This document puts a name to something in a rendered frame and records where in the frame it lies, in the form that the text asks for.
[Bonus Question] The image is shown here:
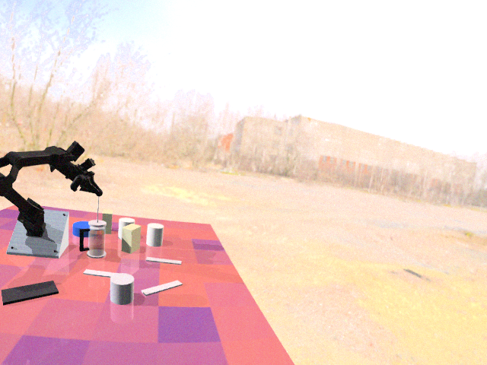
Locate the glass french press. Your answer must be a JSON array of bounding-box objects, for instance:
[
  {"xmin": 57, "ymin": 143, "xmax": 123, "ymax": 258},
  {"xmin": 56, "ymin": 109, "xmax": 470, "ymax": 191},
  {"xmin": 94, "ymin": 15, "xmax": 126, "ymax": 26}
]
[{"xmin": 79, "ymin": 189, "xmax": 107, "ymax": 259}]

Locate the blue cylinder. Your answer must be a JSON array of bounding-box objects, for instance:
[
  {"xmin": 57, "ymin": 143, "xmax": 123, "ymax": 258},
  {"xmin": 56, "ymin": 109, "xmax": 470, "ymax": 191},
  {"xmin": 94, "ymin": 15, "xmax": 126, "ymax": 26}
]
[{"xmin": 72, "ymin": 221, "xmax": 89, "ymax": 238}]

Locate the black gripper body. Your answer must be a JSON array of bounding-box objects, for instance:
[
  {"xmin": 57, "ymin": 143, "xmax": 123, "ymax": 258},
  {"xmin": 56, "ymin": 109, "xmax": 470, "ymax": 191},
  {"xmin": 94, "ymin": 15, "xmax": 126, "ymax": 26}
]
[{"xmin": 64, "ymin": 163, "xmax": 95, "ymax": 192}]

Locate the dark grey flat bar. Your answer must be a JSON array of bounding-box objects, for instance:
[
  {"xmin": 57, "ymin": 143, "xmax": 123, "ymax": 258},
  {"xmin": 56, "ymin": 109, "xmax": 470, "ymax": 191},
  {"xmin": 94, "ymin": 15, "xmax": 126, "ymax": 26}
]
[{"xmin": 1, "ymin": 281, "xmax": 59, "ymax": 306}]

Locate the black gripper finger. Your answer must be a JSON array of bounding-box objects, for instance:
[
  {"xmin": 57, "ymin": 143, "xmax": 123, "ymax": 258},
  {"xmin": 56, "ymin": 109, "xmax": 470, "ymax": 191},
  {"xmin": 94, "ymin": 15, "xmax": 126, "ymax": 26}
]
[
  {"xmin": 79, "ymin": 178, "xmax": 100, "ymax": 195},
  {"xmin": 91, "ymin": 175, "xmax": 100, "ymax": 189}
]

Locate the white flat bar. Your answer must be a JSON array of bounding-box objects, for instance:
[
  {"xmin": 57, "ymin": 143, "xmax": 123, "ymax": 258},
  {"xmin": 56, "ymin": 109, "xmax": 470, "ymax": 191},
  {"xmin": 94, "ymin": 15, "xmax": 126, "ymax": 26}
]
[
  {"xmin": 141, "ymin": 280, "xmax": 182, "ymax": 296},
  {"xmin": 83, "ymin": 269, "xmax": 118, "ymax": 278},
  {"xmin": 146, "ymin": 257, "xmax": 182, "ymax": 265}
]

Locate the grey cylinder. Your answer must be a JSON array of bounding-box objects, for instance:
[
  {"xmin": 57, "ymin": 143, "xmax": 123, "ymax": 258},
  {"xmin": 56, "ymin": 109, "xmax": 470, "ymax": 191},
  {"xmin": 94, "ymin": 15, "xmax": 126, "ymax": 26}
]
[
  {"xmin": 146, "ymin": 223, "xmax": 164, "ymax": 247},
  {"xmin": 118, "ymin": 217, "xmax": 135, "ymax": 239},
  {"xmin": 110, "ymin": 273, "xmax": 135, "ymax": 305}
]

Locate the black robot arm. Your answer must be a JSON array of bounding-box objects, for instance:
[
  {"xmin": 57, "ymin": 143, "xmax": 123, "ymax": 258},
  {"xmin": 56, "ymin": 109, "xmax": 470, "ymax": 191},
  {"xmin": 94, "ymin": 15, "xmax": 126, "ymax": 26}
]
[{"xmin": 0, "ymin": 141, "xmax": 96, "ymax": 237}]

